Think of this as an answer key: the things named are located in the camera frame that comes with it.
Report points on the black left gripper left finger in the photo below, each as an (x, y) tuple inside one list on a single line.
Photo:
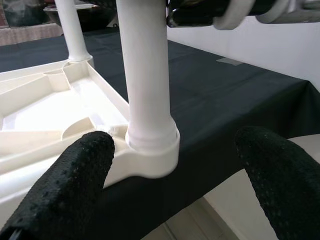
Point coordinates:
[(62, 187)]

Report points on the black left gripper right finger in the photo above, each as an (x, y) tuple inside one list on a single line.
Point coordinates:
[(282, 180)]

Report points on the white plastic table leg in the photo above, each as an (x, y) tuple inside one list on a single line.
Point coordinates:
[(147, 75), (72, 30)]

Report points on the grey tape piece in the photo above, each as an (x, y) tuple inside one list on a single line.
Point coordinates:
[(230, 61)]

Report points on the white plastic table top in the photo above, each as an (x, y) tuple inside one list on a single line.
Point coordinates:
[(37, 112)]

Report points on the black round basin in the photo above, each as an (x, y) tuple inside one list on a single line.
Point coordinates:
[(100, 15)]

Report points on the beige woven cloth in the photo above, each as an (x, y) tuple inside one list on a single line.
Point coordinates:
[(30, 33)]

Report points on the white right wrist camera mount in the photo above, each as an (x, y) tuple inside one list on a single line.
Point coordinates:
[(232, 22)]

